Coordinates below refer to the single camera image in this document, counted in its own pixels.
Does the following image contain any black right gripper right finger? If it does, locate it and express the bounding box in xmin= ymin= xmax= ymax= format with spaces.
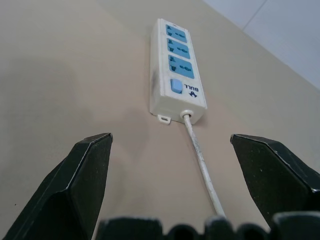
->
xmin=229 ymin=133 xmax=320 ymax=232

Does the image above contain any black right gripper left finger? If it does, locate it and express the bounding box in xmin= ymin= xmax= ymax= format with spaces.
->
xmin=2 ymin=132 xmax=114 ymax=240

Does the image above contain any white power strip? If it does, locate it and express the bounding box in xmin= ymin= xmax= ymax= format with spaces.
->
xmin=149 ymin=17 xmax=208 ymax=126

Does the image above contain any white power cord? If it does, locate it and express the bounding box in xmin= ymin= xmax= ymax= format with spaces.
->
xmin=182 ymin=112 xmax=227 ymax=218

